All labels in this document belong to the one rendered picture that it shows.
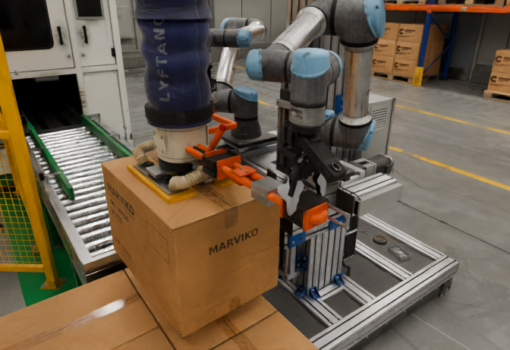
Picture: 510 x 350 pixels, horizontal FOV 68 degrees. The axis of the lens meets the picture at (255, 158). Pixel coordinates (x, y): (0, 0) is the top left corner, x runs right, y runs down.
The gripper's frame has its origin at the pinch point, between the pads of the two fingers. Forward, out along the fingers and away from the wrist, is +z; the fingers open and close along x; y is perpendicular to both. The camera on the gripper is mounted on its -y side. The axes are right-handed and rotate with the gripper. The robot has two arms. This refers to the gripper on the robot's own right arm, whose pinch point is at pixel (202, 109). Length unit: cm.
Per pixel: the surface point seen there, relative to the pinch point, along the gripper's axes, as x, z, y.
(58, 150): -30, 62, -175
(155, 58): -35, -28, 35
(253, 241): -18, 31, 59
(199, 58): -24, -27, 40
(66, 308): -69, 67, 6
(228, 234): -28, 24, 59
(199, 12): -23, -40, 41
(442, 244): 172, 120, 43
